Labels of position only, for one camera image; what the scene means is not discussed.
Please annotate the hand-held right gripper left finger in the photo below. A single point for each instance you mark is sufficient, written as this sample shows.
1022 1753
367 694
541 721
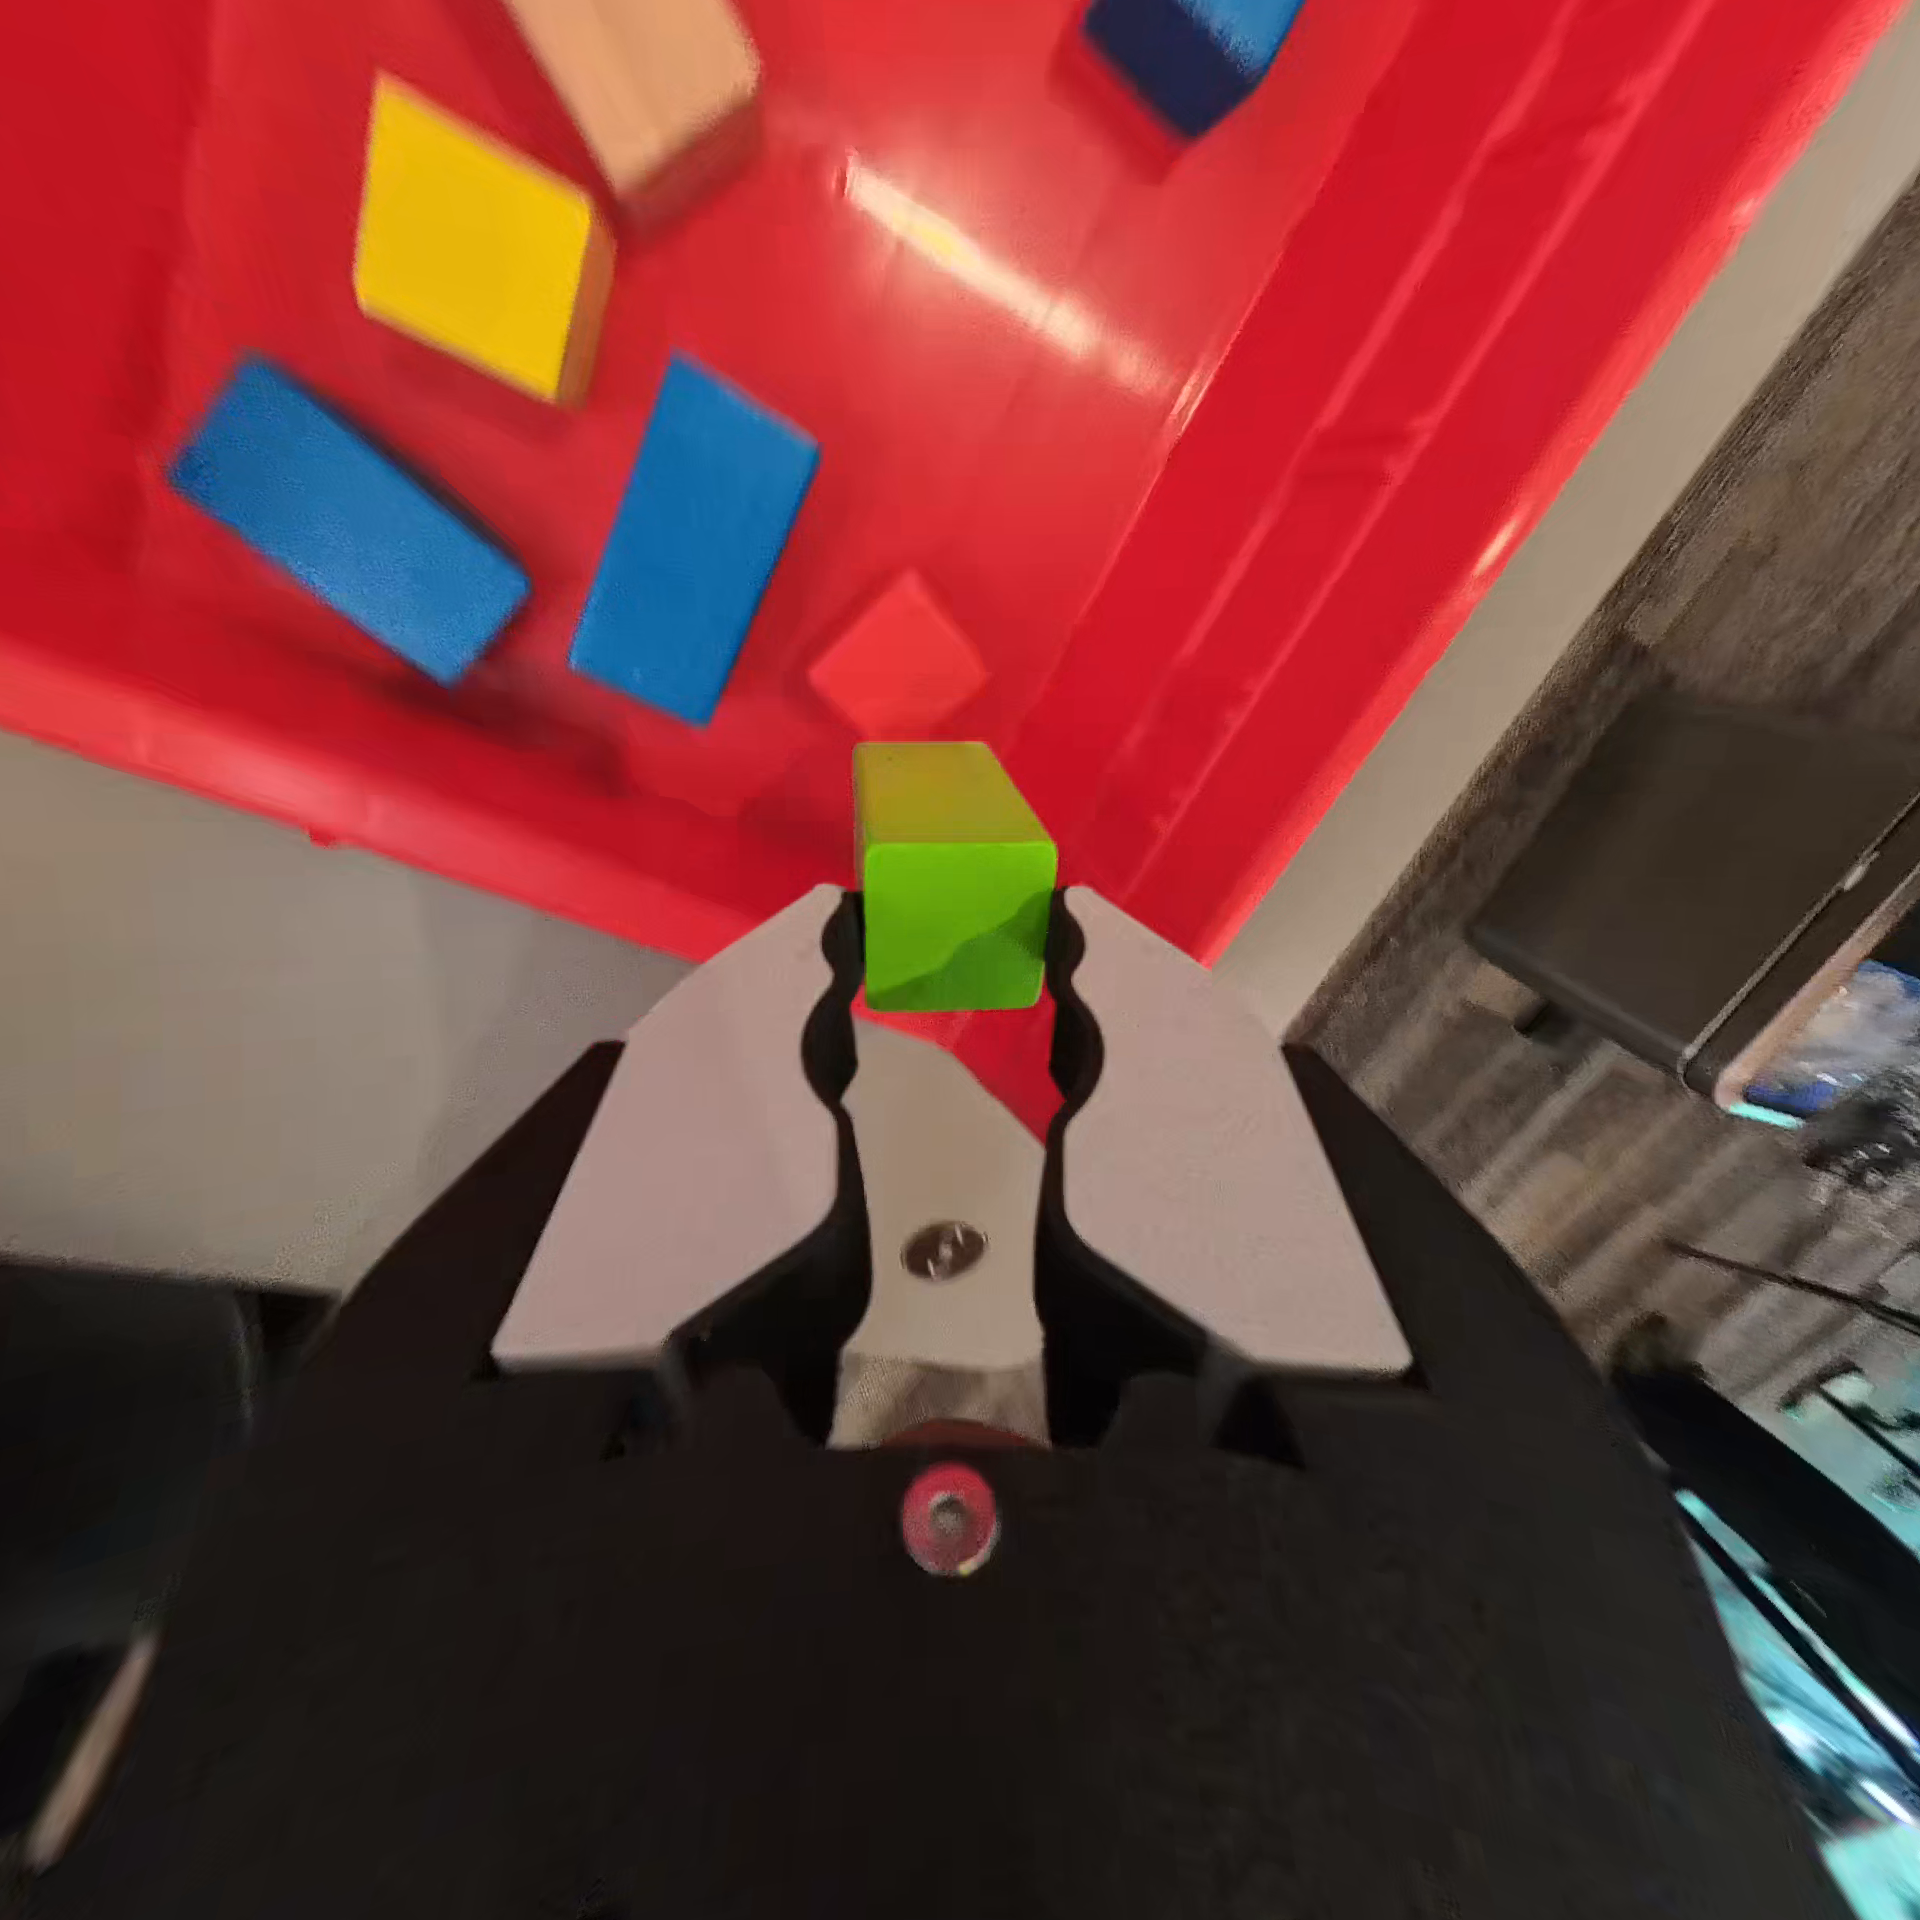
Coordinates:
676 1188

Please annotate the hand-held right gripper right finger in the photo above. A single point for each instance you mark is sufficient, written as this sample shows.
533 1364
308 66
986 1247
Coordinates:
1217 1188

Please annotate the green wooden block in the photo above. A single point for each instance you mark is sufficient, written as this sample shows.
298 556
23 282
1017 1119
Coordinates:
957 902

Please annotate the pile of coloured wooden blocks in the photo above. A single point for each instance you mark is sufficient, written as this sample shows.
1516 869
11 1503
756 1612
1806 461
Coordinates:
699 540

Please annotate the red plastic bin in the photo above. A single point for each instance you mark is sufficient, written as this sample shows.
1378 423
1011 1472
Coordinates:
1260 362

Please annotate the grey desk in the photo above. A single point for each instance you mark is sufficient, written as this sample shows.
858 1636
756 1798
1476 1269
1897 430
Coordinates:
241 1021

